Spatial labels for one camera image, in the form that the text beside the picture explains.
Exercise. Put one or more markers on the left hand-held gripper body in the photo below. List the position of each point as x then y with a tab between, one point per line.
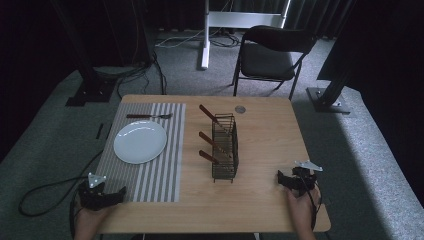
95	198

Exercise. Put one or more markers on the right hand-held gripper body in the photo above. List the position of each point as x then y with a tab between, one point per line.
303	180

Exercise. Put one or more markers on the person's left hand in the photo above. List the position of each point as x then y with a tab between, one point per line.
87	221

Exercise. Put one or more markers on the person's right hand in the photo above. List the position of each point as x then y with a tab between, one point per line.
301	210

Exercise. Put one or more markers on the grey striped placemat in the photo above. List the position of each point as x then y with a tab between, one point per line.
146	180

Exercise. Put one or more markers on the white round plate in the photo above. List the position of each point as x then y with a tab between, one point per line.
140	142

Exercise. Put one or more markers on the black floor tape strip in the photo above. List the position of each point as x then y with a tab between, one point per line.
99	131
108	131

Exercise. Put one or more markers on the round metal table grommet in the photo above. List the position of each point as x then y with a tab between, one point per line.
240	109

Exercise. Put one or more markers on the black metal stand with base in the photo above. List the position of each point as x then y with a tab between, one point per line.
328	100
90	90

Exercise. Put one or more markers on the black folding chair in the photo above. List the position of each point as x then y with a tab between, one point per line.
266	61

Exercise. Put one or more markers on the dark curtain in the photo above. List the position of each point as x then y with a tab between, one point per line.
186	13

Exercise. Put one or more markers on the white metal stand frame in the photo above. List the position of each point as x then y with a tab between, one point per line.
206	40

